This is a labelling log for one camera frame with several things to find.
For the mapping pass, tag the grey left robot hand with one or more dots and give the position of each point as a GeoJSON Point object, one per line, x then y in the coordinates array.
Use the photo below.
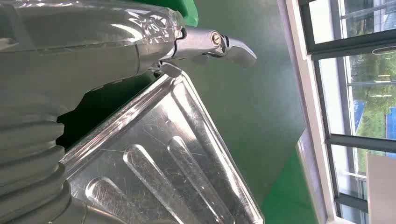
{"type": "Point", "coordinates": [77, 52]}

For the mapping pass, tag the green conveyor belt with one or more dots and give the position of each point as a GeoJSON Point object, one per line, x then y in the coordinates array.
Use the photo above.
{"type": "Point", "coordinates": [284, 201]}

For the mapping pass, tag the green plastic crate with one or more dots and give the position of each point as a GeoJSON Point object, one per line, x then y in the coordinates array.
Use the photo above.
{"type": "Point", "coordinates": [188, 12]}

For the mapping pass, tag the electronic scale with steel tray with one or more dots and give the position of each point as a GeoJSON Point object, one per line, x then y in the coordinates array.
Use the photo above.
{"type": "Point", "coordinates": [173, 139]}

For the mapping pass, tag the dark framed window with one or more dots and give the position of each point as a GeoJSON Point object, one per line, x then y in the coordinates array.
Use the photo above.
{"type": "Point", "coordinates": [312, 92]}

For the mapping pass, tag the white panel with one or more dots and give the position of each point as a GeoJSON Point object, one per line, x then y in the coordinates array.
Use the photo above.
{"type": "Point", "coordinates": [382, 191]}

